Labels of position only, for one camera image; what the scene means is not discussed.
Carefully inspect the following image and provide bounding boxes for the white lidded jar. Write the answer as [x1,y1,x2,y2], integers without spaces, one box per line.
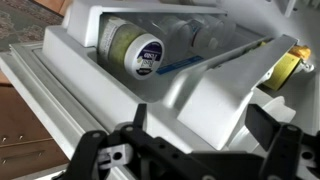
[97,15,165,80]

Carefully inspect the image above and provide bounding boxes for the wooden kitchen cabinets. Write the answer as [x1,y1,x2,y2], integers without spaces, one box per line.
[0,72,68,180]

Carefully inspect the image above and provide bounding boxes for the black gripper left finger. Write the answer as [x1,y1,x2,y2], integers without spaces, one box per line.
[59,103,201,180]

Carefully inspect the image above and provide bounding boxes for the yellow box in fridge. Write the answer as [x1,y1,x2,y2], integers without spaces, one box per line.
[264,53,300,91]

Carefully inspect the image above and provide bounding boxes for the dark floor rug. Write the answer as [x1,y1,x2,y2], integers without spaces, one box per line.
[0,0,63,52]

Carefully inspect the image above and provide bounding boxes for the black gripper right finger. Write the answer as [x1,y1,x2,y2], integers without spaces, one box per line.
[245,104,320,180]

